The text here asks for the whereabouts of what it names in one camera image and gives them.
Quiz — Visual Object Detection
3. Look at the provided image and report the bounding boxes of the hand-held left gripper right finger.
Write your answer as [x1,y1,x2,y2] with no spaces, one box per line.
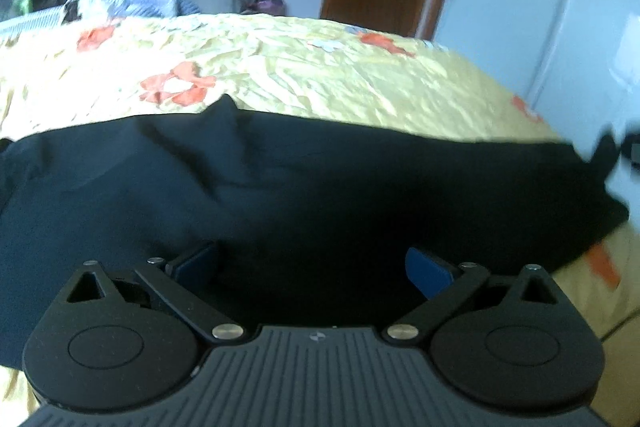
[381,247,559,349]

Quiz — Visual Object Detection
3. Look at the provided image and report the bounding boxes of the black pants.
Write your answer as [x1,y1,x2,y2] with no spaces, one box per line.
[0,94,631,373]

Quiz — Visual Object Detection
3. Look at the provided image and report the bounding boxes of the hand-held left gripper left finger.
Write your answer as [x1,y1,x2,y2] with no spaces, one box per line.
[65,241,247,347]

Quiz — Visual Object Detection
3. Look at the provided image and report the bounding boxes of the yellow printed bedspread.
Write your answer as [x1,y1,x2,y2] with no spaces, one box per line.
[0,12,640,414]

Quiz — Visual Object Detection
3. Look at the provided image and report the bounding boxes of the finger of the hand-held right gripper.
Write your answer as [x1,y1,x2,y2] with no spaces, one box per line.
[618,125,640,164]

